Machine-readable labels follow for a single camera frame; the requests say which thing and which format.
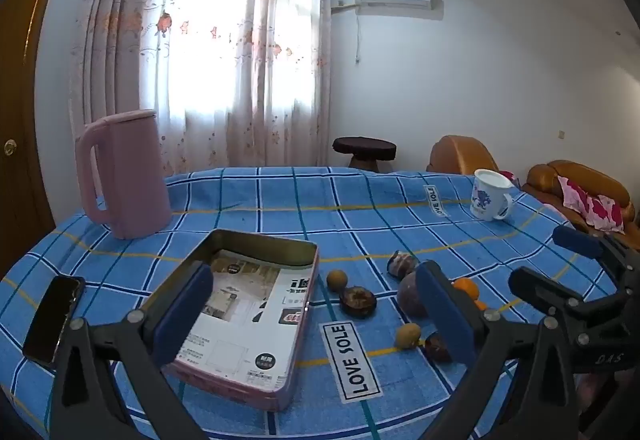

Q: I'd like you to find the large cut passion fruit piece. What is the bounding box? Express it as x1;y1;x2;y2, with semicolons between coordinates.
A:
397;270;431;318

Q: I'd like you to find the white cup with blue print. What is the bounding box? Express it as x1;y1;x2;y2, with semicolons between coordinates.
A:
470;169;516;221

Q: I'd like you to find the wooden door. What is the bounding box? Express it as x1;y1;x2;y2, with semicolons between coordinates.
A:
0;0;76;241

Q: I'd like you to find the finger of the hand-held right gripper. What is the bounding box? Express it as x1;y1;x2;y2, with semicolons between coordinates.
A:
508;266;627;337
552;224;640;293

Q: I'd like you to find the dark round stool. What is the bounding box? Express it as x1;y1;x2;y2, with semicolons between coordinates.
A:
333;137;397;169

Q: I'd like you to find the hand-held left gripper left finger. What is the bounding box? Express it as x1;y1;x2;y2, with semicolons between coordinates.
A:
50;261;216;440

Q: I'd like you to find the dark purple passion fruit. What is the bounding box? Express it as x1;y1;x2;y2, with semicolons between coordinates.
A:
339;285;377;319

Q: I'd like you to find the pink metal tin box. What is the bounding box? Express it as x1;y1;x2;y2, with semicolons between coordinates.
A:
142;229;320;412

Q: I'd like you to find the printed paper leaflet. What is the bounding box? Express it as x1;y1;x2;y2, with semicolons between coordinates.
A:
175;247;316;393

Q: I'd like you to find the floral sheer curtain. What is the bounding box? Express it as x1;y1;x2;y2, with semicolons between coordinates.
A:
70;0;336;171

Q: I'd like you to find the pink electric kettle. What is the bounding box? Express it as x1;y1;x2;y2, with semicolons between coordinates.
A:
75;109;173;240

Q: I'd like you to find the brown leather sofa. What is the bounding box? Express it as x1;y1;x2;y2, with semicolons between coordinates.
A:
426;135;636;233

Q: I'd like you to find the blue checkered tablecloth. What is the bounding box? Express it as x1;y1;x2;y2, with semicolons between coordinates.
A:
0;165;621;440

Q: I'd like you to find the black smartphone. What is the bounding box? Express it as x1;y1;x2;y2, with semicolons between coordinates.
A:
22;274;86;367

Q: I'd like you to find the dark purple mangosteen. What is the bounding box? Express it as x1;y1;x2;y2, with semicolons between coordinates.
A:
424;333;453;363

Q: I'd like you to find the pink patterned cloth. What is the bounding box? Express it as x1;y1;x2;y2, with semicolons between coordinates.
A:
557;175;626;233

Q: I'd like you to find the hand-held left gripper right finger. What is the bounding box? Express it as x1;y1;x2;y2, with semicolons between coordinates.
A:
415;261;581;440

